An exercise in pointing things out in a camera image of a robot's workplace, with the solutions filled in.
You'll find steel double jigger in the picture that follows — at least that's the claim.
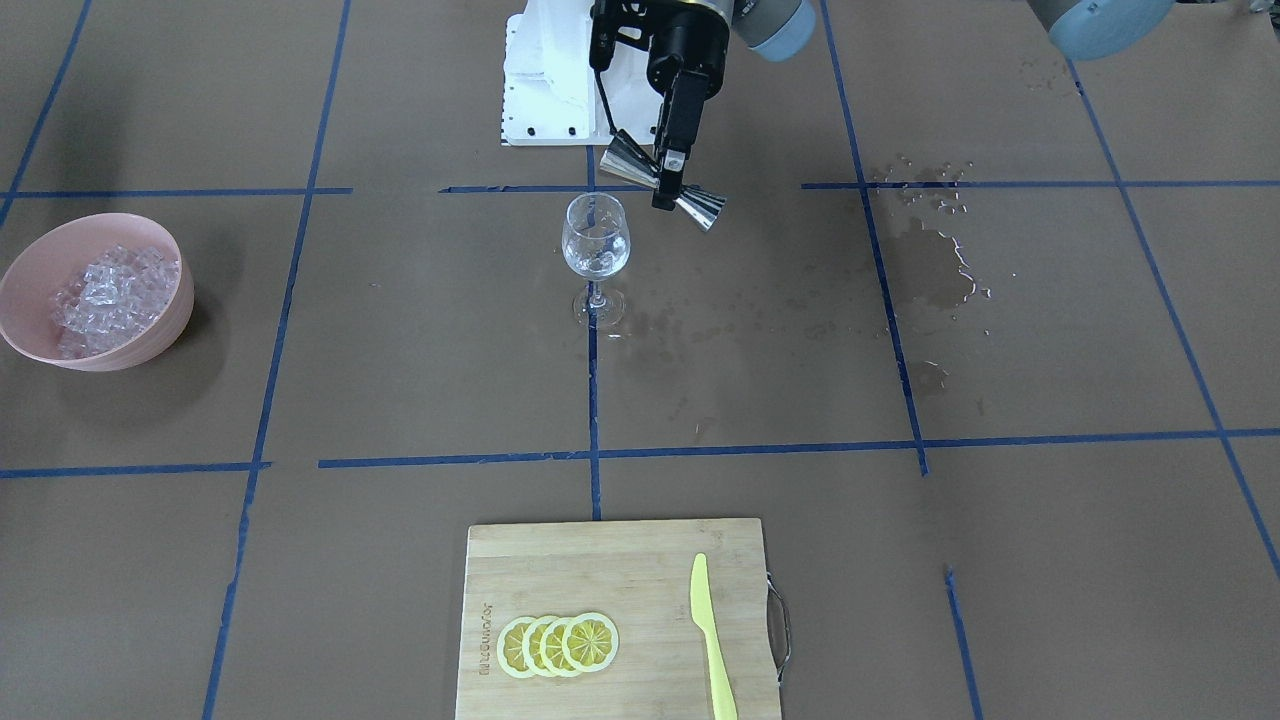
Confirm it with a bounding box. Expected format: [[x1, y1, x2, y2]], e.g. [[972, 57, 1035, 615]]
[[599, 129, 727, 233]]

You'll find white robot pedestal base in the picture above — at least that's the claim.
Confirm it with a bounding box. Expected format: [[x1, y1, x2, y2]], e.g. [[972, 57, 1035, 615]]
[[500, 1, 662, 147]]

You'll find bamboo cutting board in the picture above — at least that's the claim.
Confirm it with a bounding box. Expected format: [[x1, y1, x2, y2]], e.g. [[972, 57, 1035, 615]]
[[454, 518, 782, 719]]

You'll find lemon slice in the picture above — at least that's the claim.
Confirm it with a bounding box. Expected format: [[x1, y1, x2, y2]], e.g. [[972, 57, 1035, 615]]
[[498, 616, 536, 679], [521, 615, 558, 676], [562, 612, 620, 673], [539, 618, 577, 678]]

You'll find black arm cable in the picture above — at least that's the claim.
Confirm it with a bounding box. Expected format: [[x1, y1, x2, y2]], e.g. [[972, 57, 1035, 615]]
[[595, 60, 626, 141]]

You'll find pink bowl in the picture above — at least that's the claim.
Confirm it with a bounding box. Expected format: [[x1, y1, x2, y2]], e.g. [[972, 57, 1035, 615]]
[[1, 213, 195, 372]]

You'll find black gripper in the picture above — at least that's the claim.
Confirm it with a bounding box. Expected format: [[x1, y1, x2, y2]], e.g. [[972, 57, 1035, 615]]
[[646, 1, 733, 211]]

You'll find clear ice cubes pile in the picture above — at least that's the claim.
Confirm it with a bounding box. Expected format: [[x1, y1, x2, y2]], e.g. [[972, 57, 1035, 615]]
[[47, 243, 180, 360]]

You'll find clear wine glass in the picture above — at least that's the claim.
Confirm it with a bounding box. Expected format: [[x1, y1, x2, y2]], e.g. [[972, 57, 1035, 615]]
[[559, 192, 632, 328]]

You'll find yellow plastic knife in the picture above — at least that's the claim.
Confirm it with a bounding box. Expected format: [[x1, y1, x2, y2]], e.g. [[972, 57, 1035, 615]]
[[689, 553, 739, 719]]

